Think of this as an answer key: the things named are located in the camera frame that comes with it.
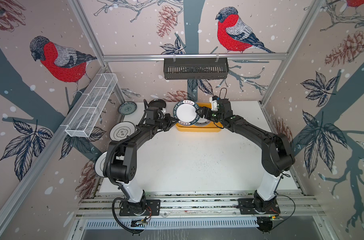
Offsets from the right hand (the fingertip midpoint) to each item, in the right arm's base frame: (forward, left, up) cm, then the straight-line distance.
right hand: (199, 113), depth 90 cm
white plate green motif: (-2, +56, -16) cm, 58 cm away
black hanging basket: (+34, +14, +9) cm, 38 cm away
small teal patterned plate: (+19, +58, -16) cm, 63 cm away
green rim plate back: (+2, +9, -1) cm, 9 cm away
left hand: (-5, +12, 0) cm, 13 cm away
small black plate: (+26, +34, -16) cm, 46 cm away
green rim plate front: (+5, -3, -14) cm, 15 cm away
